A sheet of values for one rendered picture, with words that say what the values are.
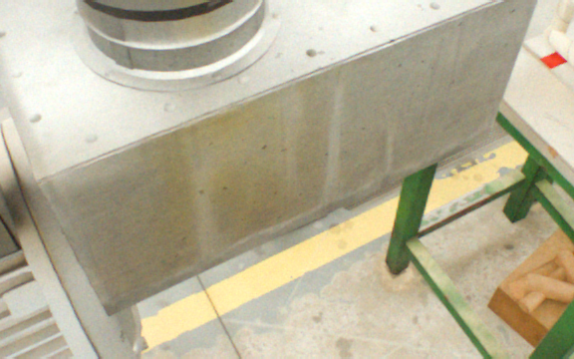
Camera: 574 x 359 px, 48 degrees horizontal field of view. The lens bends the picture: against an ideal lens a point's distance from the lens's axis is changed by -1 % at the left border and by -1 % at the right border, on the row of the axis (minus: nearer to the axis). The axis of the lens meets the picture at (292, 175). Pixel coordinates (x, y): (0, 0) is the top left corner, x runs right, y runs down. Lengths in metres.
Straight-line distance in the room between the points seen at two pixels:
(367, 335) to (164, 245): 1.57
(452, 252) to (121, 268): 1.76
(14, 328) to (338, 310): 1.50
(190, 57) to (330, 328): 1.64
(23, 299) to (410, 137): 0.29
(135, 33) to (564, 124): 0.96
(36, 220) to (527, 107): 0.90
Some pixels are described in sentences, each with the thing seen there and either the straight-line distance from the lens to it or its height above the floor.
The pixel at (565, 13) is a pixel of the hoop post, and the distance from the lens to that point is 1.27.
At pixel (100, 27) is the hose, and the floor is 1.55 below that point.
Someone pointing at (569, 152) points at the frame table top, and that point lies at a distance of 1.16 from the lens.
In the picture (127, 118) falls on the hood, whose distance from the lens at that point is 0.33.
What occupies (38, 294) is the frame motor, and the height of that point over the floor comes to 1.34.
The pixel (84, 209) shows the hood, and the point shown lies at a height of 1.50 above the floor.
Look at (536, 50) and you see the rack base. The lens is 1.30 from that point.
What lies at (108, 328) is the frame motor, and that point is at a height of 1.30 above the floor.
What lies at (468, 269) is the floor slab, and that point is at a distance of 2.08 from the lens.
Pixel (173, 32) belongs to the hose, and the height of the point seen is 1.56.
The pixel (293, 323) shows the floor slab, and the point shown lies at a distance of 1.93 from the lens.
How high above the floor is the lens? 1.76
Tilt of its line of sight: 53 degrees down
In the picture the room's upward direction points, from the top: straight up
